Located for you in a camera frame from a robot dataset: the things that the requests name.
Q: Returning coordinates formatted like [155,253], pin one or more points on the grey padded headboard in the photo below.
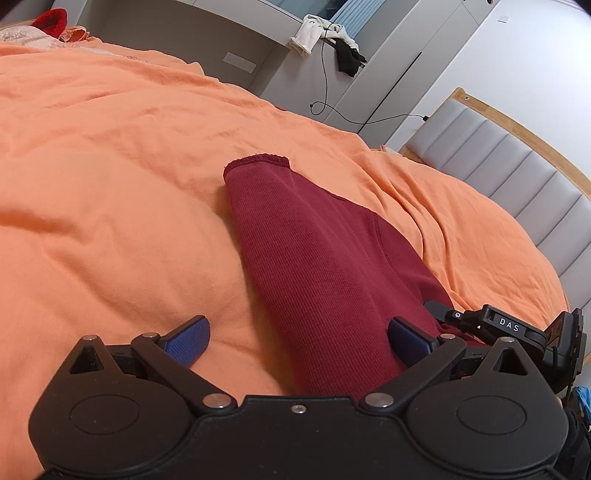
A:
[548,195]

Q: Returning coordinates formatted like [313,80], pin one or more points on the orange bed cover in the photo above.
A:
[115,219]

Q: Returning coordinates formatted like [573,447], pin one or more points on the right light blue curtain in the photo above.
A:
[356,13]

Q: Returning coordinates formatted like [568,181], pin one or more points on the white cloth on sill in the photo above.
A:
[315,28]

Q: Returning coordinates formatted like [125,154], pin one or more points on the bright red cloth item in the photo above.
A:
[52,22]

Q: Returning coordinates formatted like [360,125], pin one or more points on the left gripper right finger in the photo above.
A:
[429,361]

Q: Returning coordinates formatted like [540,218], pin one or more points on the white wall socket plate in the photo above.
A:
[239,62]

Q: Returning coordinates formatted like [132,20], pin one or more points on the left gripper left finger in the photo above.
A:
[167,360]

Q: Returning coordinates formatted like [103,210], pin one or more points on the dark red long-sleeve garment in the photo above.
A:
[331,275]

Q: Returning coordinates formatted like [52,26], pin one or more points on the black cloth on sill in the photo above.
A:
[349,60]

